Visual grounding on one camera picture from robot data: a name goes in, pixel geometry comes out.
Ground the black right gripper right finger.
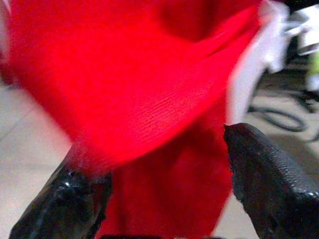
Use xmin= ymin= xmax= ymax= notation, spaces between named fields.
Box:
xmin=223 ymin=123 xmax=319 ymax=239

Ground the red collared shirt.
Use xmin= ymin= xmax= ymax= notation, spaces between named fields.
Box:
xmin=0 ymin=0 xmax=264 ymax=239

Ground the green white garment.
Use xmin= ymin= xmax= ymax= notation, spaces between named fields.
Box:
xmin=308 ymin=48 xmax=319 ymax=87

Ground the black hose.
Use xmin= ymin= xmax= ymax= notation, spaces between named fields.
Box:
xmin=248 ymin=103 xmax=309 ymax=133

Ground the white T-shirt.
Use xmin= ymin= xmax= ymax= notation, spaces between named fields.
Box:
xmin=224 ymin=0 xmax=291 ymax=121

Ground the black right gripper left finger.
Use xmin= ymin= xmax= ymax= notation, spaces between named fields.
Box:
xmin=9 ymin=161 xmax=113 ymax=239

